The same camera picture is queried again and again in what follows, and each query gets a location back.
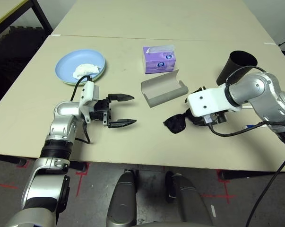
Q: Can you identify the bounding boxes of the grey glasses case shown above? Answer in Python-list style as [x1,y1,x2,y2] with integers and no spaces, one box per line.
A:
[141,69,189,109]

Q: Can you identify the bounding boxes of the green plastic plate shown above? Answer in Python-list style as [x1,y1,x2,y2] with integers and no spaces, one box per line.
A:
[61,62,107,86]

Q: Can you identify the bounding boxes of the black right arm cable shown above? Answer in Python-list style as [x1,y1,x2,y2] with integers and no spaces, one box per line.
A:
[207,66,285,227]

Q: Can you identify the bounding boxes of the black foam floor mats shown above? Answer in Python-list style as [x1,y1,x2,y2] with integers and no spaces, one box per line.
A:
[0,26,53,112]

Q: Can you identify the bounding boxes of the black plastic cup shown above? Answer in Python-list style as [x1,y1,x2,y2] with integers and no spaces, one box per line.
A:
[216,50,258,86]

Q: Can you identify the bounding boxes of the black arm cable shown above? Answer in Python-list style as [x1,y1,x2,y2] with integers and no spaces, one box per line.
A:
[207,66,285,227]
[71,74,92,144]

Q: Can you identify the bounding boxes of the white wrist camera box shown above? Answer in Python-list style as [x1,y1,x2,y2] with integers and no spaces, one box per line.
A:
[188,87,242,118]
[78,81,101,123]

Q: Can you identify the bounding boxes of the blue plastic plate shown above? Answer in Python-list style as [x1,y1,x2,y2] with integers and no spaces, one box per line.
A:
[55,49,106,83]

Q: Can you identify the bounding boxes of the grey robot leg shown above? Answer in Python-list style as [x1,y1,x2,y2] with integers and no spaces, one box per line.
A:
[165,171,214,227]
[106,169,139,227]

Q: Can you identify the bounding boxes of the black table foot bar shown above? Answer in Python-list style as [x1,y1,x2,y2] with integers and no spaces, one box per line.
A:
[221,170,282,181]
[69,160,88,172]
[0,153,27,166]

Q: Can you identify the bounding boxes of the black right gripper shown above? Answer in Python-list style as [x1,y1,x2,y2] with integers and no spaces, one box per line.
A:
[204,110,228,125]

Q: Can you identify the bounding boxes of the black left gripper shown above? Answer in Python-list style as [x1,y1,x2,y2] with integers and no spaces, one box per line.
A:
[89,93,138,129]

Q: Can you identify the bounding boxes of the grey robot right leg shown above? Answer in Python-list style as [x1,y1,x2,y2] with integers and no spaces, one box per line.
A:
[165,171,214,227]

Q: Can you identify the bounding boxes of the black frame side table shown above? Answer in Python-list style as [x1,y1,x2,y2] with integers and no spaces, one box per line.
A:
[0,0,53,36]

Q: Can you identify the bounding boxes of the black sunglasses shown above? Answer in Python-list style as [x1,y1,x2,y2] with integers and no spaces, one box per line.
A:
[163,110,206,134]

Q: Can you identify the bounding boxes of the red tape cross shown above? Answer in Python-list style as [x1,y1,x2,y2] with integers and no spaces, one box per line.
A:
[201,181,236,204]

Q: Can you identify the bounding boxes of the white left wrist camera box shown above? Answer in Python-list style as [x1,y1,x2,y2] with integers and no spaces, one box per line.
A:
[78,81,101,123]

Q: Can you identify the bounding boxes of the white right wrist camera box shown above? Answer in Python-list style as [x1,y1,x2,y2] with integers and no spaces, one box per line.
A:
[188,87,242,118]

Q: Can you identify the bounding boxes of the grey robot left leg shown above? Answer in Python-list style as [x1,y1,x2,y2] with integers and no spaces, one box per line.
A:
[106,169,139,227]

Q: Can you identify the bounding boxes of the purple tissue box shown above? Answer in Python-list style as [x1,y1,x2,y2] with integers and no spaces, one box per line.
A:
[142,44,176,75]

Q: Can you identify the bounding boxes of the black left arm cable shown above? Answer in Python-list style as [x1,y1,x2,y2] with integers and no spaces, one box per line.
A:
[71,74,92,144]

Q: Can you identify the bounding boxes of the white tissue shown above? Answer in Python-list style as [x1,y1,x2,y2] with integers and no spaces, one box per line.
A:
[72,62,101,80]

